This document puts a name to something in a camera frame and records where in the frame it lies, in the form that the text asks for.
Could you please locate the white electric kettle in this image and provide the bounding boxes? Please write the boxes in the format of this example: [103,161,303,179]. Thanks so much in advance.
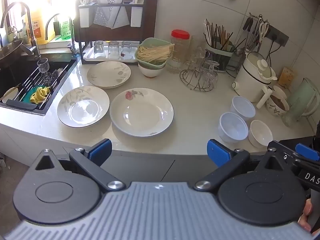
[231,52,278,109]

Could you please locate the tall steel faucet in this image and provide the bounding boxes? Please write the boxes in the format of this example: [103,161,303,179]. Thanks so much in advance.
[0,2,42,59]

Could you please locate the white drip tray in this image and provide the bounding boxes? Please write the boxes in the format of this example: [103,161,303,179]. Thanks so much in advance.
[84,41,140,62]

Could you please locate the clear glass tumbler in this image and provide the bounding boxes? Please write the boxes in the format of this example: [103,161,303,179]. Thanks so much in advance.
[93,41,105,55]
[108,41,120,58]
[120,41,132,58]

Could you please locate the bunch of chopsticks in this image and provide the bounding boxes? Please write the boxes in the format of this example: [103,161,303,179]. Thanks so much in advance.
[203,19,234,52]

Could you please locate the white plate in sink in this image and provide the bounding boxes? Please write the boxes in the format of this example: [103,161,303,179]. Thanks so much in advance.
[0,86,19,103]

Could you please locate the black kitchen sink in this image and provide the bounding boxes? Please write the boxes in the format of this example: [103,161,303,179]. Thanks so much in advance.
[0,52,78,117]

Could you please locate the steel wool scrubber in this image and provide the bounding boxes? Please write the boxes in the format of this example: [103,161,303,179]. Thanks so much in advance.
[44,67,64,85]

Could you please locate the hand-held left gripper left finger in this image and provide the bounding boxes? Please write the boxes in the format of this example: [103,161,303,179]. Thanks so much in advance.
[27,139,126,192]

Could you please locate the yellow dish cloth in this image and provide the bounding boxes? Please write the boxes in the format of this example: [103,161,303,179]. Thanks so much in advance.
[30,86,50,104]

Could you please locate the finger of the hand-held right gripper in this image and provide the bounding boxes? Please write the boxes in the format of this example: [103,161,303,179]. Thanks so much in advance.
[295,143,320,162]
[267,141,304,170]

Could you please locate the wire cup rack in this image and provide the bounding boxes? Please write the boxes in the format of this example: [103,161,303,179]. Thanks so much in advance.
[179,69,219,92]

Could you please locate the ribbed glass mug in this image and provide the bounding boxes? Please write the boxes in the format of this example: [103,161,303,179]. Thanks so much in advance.
[165,55,187,75]

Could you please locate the yellow oil bottle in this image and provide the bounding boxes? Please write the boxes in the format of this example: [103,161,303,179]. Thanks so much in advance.
[29,2,57,44]

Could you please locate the brown cutting board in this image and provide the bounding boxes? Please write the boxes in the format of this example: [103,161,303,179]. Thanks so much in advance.
[75,0,159,43]

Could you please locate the green chopstick holder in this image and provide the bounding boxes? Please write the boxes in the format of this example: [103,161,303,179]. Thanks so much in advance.
[205,41,245,78]

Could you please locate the silver patterned sheet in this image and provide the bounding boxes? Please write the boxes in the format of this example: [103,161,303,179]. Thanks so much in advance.
[92,0,132,29]

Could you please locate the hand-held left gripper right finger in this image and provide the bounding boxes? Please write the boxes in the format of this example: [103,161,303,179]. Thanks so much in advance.
[194,139,293,193]

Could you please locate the white-handled scissors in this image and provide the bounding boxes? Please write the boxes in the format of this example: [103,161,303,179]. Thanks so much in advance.
[259,21,270,44]

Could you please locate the white plate pink flower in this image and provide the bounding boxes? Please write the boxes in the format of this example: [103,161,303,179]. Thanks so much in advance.
[109,87,175,138]

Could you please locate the black power cable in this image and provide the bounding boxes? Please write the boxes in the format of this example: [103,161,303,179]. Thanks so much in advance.
[267,34,278,55]

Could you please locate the hanging kitchen utensils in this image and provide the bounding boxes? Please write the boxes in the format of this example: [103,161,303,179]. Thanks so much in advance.
[240,15,260,48]

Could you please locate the white ceramic bowl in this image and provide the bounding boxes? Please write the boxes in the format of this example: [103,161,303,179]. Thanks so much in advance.
[248,119,273,148]

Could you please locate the white bowl red foot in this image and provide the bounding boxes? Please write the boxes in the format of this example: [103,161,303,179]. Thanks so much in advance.
[138,64,163,78]

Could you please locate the small steel faucet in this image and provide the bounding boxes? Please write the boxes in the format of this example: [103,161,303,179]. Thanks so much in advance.
[45,13,77,55]

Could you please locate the green glass pitcher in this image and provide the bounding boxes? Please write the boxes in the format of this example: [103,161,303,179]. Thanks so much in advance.
[282,77,320,128]

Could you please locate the yellow box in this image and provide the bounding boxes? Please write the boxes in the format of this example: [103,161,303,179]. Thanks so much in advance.
[278,67,295,88]

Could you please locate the glass jar red lid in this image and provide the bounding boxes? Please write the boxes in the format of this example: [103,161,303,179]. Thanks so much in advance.
[171,29,191,65]

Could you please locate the pale blue plastic bowl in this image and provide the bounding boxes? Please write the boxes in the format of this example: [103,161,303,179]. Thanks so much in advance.
[217,112,249,144]
[230,96,256,122]

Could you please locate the floral ceramic bowl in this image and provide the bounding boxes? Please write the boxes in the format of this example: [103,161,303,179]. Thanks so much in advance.
[265,94,290,117]

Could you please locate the steel cooking pot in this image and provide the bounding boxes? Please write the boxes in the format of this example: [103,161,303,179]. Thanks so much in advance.
[0,39,24,60]

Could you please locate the green detergent bottle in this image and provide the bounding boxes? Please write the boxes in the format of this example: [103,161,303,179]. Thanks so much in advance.
[59,15,73,40]

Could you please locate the deep leaf-pattern plate dark rim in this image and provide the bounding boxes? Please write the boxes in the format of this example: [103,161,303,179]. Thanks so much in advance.
[57,86,110,128]

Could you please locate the green colander basket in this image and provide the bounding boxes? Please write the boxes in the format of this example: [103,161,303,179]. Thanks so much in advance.
[135,37,175,69]

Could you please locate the cut glass goblet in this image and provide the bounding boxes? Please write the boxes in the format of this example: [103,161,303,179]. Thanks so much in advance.
[37,58,50,77]

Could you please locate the black sink drain rack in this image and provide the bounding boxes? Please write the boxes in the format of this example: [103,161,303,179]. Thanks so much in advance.
[6,62,75,110]

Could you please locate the black wall outlet strip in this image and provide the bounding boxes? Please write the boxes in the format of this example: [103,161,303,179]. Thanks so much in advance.
[265,25,290,47]

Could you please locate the dried noodles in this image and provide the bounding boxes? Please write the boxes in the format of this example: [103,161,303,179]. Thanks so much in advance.
[137,44,174,63]

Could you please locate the person's right hand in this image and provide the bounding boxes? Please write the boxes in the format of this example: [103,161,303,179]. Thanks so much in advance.
[297,198,313,232]

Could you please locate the white utensil holder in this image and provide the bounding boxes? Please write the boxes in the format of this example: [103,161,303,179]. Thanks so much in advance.
[79,5,91,28]
[130,5,143,27]

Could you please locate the black dish rack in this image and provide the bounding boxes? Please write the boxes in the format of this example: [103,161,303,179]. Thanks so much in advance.
[75,0,148,63]

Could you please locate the shallow leaf-pattern plate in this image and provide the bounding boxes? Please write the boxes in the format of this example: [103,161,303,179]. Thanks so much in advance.
[86,61,132,89]

